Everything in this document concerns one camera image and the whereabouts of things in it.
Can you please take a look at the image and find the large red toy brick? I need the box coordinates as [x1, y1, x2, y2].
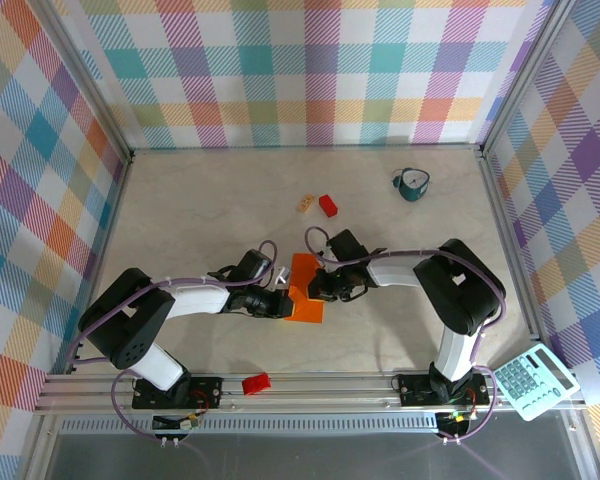
[241, 373, 272, 397]

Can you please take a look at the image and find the vented metal strip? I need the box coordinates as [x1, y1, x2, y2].
[59, 417, 441, 434]

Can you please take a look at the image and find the teal alarm clock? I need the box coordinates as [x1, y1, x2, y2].
[391, 167, 434, 203]

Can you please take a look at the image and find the grey metal panel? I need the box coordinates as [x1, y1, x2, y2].
[27, 429, 600, 480]

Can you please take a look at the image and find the light blue calculator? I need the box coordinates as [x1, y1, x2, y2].
[493, 342, 581, 422]

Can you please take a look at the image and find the purple cable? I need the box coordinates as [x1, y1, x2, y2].
[304, 226, 507, 444]
[65, 239, 280, 444]

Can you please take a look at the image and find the long aluminium mounting rail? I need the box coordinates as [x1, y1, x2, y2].
[33, 370, 589, 416]

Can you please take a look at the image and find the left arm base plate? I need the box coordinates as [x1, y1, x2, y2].
[131, 375, 225, 410]

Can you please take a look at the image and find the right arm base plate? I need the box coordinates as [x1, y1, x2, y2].
[397, 373, 491, 407]

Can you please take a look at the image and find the thin aluminium rail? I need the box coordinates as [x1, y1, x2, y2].
[129, 143, 484, 152]

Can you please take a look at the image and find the aluminium side rail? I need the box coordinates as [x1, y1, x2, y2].
[476, 148, 554, 351]
[64, 152, 135, 376]

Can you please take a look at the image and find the aluminium frame post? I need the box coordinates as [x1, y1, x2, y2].
[478, 0, 580, 157]
[28, 0, 135, 164]

